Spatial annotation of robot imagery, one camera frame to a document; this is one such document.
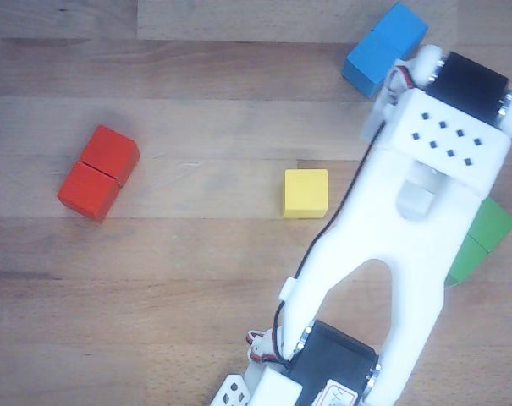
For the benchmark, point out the red wooden block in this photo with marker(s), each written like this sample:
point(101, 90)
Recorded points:
point(99, 173)

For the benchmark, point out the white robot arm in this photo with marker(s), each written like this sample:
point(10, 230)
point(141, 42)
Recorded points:
point(408, 254)

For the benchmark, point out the green wooden block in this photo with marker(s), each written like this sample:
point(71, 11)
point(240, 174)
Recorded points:
point(488, 228)

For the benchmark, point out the blue wooden block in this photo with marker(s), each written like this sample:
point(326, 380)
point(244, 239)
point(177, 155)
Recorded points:
point(374, 59)

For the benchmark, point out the yellow wooden cube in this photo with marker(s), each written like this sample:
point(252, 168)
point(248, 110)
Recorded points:
point(305, 192)

